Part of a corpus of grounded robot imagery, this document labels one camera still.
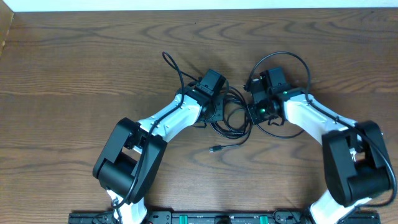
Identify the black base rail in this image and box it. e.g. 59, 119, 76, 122
68, 210, 381, 224

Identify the black usb cable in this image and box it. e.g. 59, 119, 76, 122
208, 124, 253, 154
210, 85, 305, 140

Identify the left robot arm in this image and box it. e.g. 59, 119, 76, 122
93, 70, 229, 223

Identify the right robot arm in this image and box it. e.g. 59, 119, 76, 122
244, 67, 397, 223

